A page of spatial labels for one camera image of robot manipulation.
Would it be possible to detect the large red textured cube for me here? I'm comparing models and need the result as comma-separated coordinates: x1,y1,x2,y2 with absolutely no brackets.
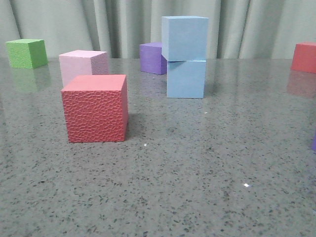
61,75,128,143

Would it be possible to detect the light blue foam cube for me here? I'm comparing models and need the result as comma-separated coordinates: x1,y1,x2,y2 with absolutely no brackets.
167,60,206,98

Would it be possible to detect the grey-green curtain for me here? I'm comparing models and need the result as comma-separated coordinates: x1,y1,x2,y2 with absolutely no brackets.
0,0,316,59

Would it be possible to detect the pink foam cube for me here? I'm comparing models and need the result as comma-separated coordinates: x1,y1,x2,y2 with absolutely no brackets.
59,50,109,86

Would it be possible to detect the green foam cube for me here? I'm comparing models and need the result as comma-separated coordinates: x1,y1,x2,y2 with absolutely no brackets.
5,39,48,69

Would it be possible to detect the red cube far right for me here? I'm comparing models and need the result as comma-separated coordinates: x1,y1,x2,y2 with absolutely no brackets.
291,41,316,74

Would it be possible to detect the purple cube right edge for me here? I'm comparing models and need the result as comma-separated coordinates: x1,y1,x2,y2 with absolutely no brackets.
311,133,316,151

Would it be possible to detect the purple foam cube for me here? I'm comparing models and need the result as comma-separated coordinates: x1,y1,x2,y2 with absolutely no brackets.
139,42,167,75

